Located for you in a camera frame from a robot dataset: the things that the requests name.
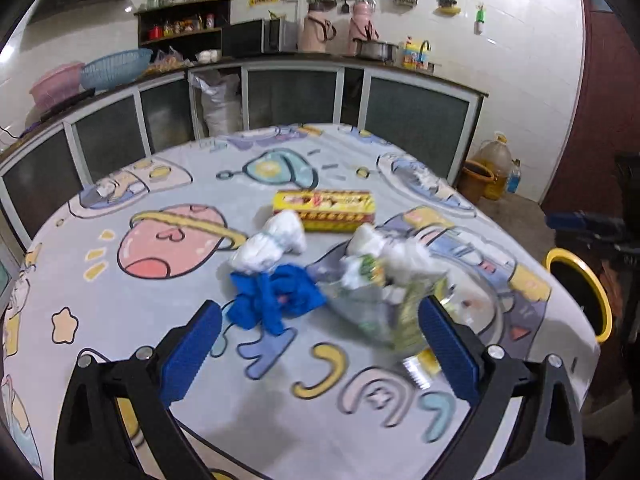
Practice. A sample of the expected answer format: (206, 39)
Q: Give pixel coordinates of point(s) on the white woven sack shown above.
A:
(220, 105)

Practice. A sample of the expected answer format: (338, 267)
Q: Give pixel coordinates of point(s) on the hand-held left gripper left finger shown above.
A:
(192, 347)

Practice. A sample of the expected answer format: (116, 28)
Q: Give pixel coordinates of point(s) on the white crumpled plastic bag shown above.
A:
(265, 247)

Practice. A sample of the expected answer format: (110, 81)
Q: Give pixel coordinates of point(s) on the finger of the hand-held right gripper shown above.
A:
(565, 220)

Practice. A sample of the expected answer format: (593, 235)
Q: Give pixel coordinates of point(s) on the row of spice jars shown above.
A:
(182, 26)

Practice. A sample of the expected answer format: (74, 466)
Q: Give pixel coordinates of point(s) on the cartoon printed tablecloth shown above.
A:
(300, 435)

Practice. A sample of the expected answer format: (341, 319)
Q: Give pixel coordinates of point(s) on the dark red door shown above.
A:
(600, 110)

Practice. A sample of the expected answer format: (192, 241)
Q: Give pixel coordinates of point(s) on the yellow rimmed black bin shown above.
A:
(602, 320)

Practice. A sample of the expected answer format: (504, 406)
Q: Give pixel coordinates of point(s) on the green white wall hanger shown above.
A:
(480, 17)

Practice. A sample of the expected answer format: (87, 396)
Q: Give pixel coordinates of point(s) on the black microwave oven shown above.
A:
(242, 37)

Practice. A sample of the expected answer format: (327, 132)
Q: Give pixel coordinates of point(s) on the kitchen counter cabinet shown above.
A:
(415, 110)

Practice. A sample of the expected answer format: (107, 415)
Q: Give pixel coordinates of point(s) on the pink plastic basin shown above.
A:
(55, 85)

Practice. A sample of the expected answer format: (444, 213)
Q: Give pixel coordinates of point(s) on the brown plastic bucket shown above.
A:
(475, 185)

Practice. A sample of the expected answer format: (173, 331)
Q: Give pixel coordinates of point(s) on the clear plastic wrap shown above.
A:
(475, 290)

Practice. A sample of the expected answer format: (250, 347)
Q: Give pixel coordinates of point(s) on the wall hook with sponge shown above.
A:
(447, 5)

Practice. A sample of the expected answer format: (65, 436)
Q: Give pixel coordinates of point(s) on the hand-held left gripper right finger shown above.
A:
(450, 347)

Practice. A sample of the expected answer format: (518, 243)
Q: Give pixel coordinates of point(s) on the yellow detergent bottle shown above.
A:
(412, 55)

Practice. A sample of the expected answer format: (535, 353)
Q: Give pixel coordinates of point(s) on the dark wooden spice rack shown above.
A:
(144, 25)

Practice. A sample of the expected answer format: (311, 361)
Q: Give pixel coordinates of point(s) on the blue rubber glove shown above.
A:
(275, 295)

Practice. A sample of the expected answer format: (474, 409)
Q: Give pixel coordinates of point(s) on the large cooking oil jug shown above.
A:
(492, 170)

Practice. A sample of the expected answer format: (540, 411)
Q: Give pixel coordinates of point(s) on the steel cooking pot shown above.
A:
(375, 51)

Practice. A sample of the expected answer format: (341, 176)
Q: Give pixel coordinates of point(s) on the green silver wrapper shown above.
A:
(370, 310)

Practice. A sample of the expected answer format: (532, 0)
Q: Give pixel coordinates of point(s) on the yellow red cardboard box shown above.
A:
(325, 207)

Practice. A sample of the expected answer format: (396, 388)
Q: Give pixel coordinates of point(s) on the blue liquid bottle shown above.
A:
(513, 180)

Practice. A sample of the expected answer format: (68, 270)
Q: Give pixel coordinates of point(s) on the pink thermos flask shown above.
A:
(360, 25)
(315, 32)

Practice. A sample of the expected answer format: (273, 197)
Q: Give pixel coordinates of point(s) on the blue plastic basket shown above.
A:
(115, 67)

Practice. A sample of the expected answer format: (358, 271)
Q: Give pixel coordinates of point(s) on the plastic bag of food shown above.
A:
(170, 60)

